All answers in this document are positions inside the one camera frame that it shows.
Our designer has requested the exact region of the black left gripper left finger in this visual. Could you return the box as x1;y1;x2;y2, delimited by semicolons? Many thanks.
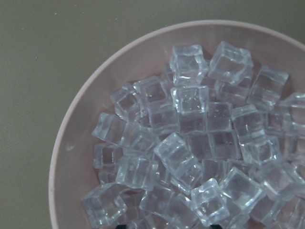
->
115;224;129;229

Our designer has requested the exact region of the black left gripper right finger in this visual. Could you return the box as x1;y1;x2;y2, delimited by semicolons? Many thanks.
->
209;224;223;229

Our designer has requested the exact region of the pink bowl of ice cubes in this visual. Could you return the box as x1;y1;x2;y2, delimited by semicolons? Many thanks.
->
49;21;305;229

